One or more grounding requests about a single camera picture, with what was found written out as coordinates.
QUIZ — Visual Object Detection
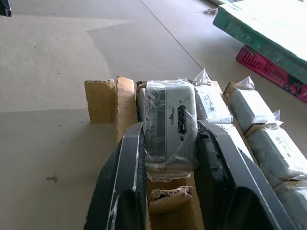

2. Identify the green hardcover book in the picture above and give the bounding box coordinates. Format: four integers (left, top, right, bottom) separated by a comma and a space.
212, 0, 307, 85

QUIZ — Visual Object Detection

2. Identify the silver camera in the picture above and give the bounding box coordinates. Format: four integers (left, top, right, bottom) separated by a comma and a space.
227, 76, 277, 131
143, 80, 200, 180
192, 69, 234, 125
273, 178, 307, 230
246, 110, 307, 181

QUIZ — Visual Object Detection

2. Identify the brown cardboard divider tray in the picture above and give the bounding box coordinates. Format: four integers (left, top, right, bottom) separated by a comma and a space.
83, 75, 307, 230

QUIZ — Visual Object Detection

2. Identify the pink hardcover book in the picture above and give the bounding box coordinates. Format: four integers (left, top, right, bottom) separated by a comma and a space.
236, 45, 307, 104

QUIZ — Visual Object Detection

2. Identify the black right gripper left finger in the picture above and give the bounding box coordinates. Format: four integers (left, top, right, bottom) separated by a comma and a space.
83, 122, 147, 230

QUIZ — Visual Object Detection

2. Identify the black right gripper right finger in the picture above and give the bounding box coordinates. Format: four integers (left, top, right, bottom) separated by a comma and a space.
193, 120, 298, 230

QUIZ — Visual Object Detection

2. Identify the dark object at table edge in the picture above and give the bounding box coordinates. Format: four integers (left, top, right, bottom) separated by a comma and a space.
0, 0, 12, 17

